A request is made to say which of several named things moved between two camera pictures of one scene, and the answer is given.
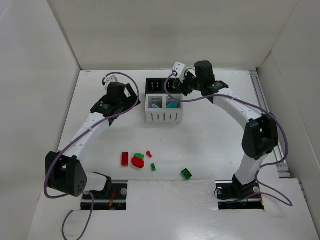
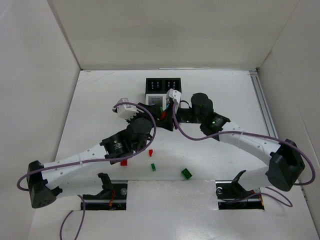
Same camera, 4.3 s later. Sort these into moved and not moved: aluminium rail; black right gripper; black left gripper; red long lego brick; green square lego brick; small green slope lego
Moved: black right gripper; black left gripper
Not moved: aluminium rail; green square lego brick; small green slope lego; red long lego brick
